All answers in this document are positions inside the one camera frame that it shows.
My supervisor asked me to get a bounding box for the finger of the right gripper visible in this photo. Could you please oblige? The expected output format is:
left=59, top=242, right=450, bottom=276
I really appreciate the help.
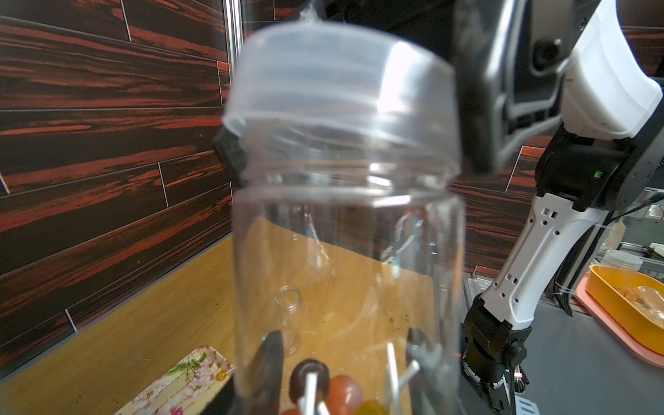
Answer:
left=213, top=126, right=247, bottom=187
left=452, top=1, right=524, bottom=176

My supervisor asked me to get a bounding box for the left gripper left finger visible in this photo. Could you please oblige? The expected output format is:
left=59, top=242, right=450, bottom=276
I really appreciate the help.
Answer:
left=202, top=330, right=285, bottom=414

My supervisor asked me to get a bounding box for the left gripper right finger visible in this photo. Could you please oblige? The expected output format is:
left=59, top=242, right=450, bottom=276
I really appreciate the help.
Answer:
left=406, top=328, right=462, bottom=414

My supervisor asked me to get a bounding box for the clear candy jar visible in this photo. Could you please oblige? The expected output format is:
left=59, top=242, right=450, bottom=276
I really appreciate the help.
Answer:
left=233, top=161, right=464, bottom=414
left=274, top=285, right=302, bottom=356

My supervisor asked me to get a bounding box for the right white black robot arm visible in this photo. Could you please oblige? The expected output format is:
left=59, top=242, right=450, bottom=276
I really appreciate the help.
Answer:
left=223, top=1, right=663, bottom=414

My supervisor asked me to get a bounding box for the floral pink rectangular tray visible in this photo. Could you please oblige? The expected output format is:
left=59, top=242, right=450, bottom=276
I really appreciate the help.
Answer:
left=118, top=346, right=235, bottom=415

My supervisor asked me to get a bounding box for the pink plastic tray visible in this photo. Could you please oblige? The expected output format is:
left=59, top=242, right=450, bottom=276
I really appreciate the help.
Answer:
left=574, top=274, right=663, bottom=368

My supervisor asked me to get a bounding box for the yellow plastic bin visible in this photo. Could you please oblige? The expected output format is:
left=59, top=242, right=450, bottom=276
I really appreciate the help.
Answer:
left=585, top=265, right=663, bottom=356

